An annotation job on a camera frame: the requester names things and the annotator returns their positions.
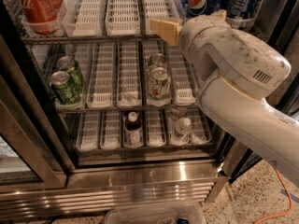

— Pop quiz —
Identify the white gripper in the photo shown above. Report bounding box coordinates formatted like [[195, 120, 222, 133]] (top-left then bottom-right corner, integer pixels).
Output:
[[149, 9, 292, 99]]

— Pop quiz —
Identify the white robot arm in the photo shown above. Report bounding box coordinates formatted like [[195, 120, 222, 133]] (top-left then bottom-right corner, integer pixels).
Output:
[[149, 12, 299, 186]]

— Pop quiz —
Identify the white plastic can tray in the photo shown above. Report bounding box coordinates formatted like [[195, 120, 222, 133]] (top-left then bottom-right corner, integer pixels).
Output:
[[143, 0, 179, 35], [106, 0, 140, 35], [64, 0, 106, 37]]

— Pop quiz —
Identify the dark blue energy can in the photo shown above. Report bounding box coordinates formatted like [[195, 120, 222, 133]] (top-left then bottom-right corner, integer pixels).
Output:
[[226, 0, 256, 20]]

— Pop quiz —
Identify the rear white green soda can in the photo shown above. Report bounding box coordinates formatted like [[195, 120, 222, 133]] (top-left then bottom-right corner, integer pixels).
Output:
[[148, 53, 166, 69]]

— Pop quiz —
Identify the white green soda can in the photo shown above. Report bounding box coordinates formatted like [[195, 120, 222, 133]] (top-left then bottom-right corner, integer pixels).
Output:
[[148, 67, 170, 101], [148, 53, 166, 69]]

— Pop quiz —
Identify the front white green soda can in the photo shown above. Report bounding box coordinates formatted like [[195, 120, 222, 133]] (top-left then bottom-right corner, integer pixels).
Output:
[[148, 67, 170, 101]]

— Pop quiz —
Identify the stainless steel display fridge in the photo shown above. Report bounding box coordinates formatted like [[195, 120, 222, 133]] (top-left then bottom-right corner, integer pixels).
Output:
[[0, 0, 298, 220]]

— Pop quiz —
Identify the open fridge glass door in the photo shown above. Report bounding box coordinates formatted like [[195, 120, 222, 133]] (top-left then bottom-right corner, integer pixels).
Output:
[[229, 141, 262, 184]]

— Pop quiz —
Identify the front red cola can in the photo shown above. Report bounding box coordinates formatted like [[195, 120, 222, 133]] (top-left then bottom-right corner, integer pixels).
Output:
[[18, 0, 57, 35]]

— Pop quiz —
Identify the blue can in bin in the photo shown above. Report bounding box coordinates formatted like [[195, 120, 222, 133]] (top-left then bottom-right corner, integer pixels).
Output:
[[177, 218, 190, 224]]

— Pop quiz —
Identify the rear clear water bottle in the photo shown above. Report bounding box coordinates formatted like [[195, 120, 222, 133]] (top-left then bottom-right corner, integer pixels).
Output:
[[170, 107, 187, 121]]

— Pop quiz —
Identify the clear water bottle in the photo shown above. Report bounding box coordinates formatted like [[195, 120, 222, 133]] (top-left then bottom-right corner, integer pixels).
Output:
[[174, 118, 192, 143], [170, 107, 187, 121]]

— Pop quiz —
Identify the front clear water bottle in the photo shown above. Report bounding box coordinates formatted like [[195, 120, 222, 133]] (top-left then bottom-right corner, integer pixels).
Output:
[[174, 118, 192, 143]]

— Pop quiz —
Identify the brown juice bottle white cap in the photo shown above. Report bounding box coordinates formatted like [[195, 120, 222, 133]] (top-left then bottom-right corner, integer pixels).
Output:
[[125, 111, 143, 148]]

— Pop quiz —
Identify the clear plastic bin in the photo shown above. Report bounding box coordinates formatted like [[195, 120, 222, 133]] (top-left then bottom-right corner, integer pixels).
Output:
[[105, 201, 206, 224]]

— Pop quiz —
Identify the middle wire shelf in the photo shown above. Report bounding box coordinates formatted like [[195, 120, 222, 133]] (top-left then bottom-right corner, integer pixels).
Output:
[[57, 104, 198, 114]]

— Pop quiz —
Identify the wire shelf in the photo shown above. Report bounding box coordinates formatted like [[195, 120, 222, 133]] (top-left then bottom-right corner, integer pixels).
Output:
[[57, 104, 198, 114], [19, 32, 161, 45]]

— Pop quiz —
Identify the top wire shelf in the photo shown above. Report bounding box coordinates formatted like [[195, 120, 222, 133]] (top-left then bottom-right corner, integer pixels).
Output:
[[19, 32, 161, 45]]

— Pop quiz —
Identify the orange power cable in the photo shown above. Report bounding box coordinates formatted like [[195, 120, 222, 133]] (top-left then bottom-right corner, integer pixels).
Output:
[[254, 168, 294, 224]]

